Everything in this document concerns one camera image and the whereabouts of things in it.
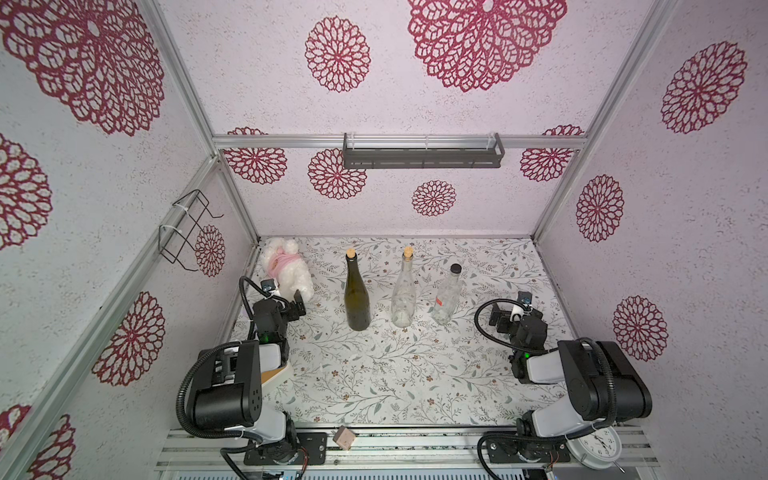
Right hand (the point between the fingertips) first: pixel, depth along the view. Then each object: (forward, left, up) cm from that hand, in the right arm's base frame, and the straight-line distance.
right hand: (512, 301), depth 92 cm
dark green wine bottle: (-5, +46, +10) cm, 48 cm away
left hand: (0, +71, +1) cm, 71 cm away
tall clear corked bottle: (+5, +33, -3) cm, 33 cm away
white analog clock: (-38, -12, -4) cm, 40 cm away
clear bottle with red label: (+5, +18, -9) cm, 21 cm away
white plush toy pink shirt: (+12, +74, +3) cm, 75 cm away
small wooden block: (-38, +48, -6) cm, 61 cm away
